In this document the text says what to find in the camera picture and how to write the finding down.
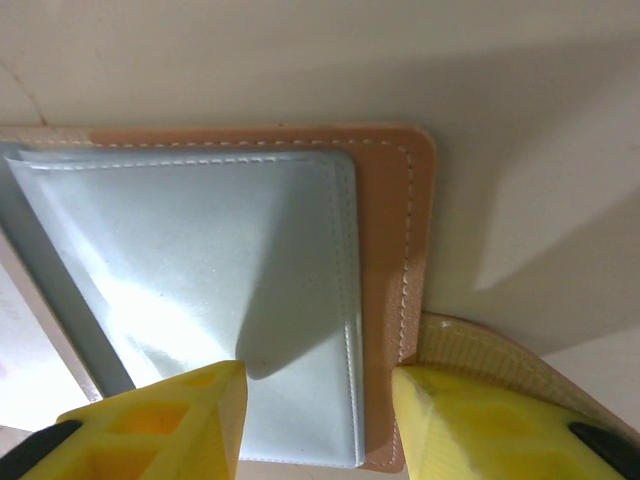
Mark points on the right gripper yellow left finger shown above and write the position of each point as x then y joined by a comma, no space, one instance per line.
150,430

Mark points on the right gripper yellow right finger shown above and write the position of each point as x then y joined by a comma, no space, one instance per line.
475,435

